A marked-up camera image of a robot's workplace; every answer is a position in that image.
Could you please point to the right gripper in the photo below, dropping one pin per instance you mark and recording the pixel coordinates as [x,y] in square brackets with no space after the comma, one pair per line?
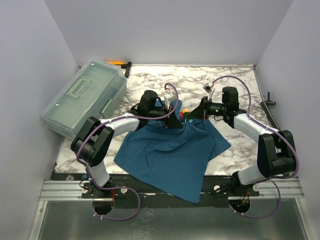
[204,109]

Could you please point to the orange tool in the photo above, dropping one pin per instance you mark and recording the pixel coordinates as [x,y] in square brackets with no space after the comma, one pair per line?
[115,62]

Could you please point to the blue t-shirt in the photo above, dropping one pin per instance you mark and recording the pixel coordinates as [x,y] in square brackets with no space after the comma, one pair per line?
[174,160]

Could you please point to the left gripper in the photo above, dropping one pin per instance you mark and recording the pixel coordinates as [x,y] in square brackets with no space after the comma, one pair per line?
[172,121]

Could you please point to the black clamp bar right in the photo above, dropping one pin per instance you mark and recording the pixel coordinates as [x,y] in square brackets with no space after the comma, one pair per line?
[268,102]

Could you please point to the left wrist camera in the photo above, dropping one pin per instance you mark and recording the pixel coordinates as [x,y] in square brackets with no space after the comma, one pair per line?
[169,97]

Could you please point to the colourful plush flower brooch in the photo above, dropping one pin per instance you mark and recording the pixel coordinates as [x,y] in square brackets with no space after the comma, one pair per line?
[184,116]

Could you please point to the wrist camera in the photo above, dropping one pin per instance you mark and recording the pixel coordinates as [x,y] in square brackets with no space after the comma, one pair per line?
[209,88]
[169,97]

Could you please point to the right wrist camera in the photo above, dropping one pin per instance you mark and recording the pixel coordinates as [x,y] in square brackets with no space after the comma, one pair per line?
[209,88]

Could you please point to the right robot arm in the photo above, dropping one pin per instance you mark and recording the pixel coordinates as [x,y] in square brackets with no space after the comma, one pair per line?
[276,153]

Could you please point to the clear plastic storage box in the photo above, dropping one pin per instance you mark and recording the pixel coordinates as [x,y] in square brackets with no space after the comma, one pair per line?
[96,90]

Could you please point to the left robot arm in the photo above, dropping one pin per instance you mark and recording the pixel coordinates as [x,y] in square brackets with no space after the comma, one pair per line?
[93,140]

